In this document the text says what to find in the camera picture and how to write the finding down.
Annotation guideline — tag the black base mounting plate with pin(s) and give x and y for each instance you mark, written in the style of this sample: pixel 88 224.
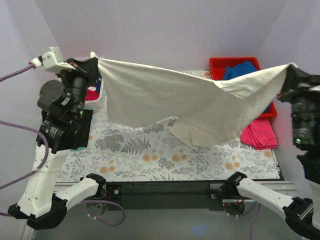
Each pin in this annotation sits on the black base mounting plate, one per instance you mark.
pixel 170 195

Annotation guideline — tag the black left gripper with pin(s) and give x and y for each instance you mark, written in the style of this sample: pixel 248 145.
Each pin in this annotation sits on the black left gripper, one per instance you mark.
pixel 83 69

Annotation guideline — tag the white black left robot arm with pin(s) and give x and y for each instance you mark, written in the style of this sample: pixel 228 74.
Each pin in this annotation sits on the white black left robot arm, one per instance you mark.
pixel 64 122

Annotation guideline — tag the red plastic bin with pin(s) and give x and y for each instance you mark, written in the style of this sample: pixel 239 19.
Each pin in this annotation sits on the red plastic bin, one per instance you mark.
pixel 218 67

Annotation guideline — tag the blue t shirt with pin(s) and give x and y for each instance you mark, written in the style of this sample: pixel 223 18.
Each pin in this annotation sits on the blue t shirt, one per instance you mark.
pixel 238 70

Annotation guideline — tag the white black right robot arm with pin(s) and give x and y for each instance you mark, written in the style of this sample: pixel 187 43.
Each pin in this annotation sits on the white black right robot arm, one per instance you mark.
pixel 302 215

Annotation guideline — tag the folded pink t shirt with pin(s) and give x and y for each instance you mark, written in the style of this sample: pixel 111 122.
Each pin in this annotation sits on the folded pink t shirt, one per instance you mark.
pixel 260 135

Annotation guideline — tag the folded black t shirt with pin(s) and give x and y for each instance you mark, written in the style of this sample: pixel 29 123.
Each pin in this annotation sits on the folded black t shirt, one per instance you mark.
pixel 82 137

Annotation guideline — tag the navy t shirt in basket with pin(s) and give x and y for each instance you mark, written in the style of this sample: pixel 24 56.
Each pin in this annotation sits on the navy t shirt in basket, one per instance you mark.
pixel 98 85

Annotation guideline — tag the white plastic basket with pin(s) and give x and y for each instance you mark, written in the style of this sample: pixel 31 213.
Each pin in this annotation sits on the white plastic basket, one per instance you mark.
pixel 96 103

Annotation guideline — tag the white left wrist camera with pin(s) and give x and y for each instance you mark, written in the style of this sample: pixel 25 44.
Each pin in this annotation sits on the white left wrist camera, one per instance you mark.
pixel 52 60

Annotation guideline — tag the magenta t shirt in basket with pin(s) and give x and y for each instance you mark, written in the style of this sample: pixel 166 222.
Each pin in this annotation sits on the magenta t shirt in basket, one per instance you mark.
pixel 92 95

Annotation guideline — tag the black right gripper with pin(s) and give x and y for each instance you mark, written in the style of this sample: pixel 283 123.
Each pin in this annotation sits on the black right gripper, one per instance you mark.
pixel 300 81

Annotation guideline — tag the cream t shirt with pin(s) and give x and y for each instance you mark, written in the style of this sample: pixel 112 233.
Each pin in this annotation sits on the cream t shirt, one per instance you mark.
pixel 209 112

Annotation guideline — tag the floral table mat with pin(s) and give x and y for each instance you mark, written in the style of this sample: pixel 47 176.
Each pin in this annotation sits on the floral table mat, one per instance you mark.
pixel 153 153

